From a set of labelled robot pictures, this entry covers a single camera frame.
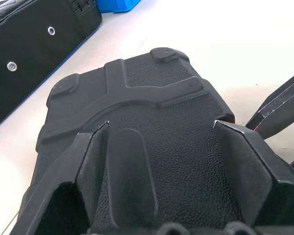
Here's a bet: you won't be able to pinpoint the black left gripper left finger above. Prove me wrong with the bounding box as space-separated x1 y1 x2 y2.
11 120 111 235

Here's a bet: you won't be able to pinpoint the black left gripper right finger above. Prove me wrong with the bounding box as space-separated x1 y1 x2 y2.
213 119 294 228

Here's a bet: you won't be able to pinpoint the black plastic tool case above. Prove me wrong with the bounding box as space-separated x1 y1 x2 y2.
29 47 236 235

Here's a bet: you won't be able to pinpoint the black fabric bag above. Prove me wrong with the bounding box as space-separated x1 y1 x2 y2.
0 0 103 134

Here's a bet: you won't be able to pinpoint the blue plastic crate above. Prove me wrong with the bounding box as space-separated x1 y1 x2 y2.
95 0 144 14

